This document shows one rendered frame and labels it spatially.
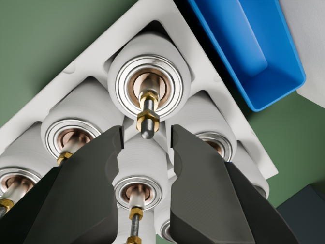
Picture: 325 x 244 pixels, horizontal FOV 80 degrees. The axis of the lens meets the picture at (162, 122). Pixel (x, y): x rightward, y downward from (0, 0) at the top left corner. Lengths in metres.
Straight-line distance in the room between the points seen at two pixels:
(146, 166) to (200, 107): 0.12
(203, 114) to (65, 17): 0.35
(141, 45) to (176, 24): 0.08
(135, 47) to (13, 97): 0.43
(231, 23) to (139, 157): 0.34
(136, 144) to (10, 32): 0.36
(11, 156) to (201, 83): 0.28
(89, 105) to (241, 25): 0.36
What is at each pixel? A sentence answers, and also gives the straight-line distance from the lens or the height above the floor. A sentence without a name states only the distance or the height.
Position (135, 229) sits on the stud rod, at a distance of 0.28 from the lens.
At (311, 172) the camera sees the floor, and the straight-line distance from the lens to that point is 0.82.
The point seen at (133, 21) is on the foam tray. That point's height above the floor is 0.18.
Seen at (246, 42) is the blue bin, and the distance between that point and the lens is 0.50.
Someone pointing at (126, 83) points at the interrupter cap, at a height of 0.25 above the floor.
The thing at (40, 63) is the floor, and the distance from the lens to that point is 0.53.
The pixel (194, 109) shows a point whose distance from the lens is 0.29.
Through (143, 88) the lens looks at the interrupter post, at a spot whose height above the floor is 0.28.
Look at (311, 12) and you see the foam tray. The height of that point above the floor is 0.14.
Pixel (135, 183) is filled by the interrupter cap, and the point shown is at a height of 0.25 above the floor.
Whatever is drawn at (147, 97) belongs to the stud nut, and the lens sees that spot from 0.18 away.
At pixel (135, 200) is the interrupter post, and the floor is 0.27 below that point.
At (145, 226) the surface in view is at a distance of 0.44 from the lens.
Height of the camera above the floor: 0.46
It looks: 61 degrees down
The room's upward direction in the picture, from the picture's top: 175 degrees clockwise
